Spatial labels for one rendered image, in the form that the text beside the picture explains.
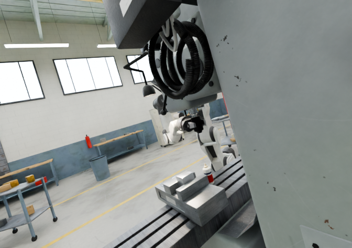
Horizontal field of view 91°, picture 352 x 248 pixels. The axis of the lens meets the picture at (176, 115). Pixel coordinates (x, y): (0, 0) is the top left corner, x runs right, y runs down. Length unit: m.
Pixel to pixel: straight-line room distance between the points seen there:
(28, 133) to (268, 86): 8.09
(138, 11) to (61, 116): 7.90
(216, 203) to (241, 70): 0.52
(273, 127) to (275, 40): 0.15
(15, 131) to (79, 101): 2.28
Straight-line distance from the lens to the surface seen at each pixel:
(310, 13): 0.33
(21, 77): 8.52
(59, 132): 8.15
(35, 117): 8.24
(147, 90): 0.96
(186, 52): 0.64
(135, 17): 0.40
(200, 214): 0.70
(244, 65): 0.37
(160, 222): 0.82
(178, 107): 0.76
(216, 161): 1.72
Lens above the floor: 1.32
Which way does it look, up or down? 2 degrees down
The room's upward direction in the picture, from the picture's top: 16 degrees counter-clockwise
